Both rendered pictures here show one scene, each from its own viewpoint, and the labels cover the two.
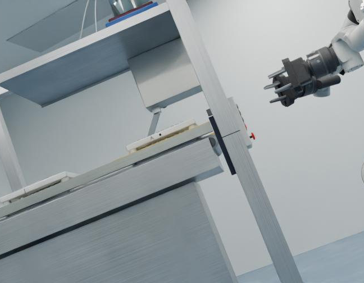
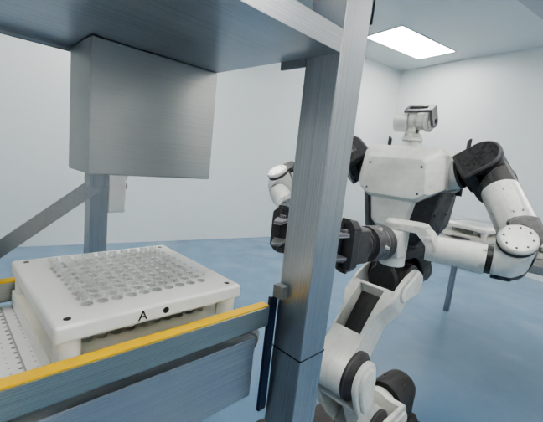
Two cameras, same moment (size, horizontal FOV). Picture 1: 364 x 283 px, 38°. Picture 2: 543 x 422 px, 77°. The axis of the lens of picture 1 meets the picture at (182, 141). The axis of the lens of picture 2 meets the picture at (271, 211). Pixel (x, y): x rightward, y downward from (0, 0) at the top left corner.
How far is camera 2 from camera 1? 1.48 m
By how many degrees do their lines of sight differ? 53
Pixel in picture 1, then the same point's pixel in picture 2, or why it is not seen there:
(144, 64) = (127, 76)
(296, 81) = (355, 260)
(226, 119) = (318, 328)
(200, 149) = (235, 361)
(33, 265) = not seen: outside the picture
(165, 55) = (178, 89)
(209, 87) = (323, 259)
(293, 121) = not seen: hidden behind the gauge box
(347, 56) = (402, 253)
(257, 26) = not seen: hidden behind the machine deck
